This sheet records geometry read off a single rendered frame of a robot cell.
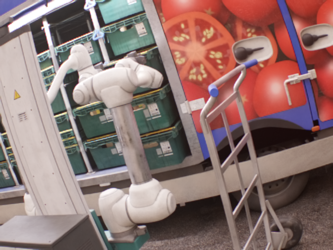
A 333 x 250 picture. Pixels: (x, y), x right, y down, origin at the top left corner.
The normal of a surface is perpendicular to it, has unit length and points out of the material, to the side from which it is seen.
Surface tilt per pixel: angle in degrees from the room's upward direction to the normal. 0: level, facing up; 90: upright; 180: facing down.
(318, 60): 90
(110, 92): 89
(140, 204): 80
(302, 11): 90
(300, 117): 90
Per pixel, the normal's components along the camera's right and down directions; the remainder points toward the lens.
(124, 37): -0.27, 0.28
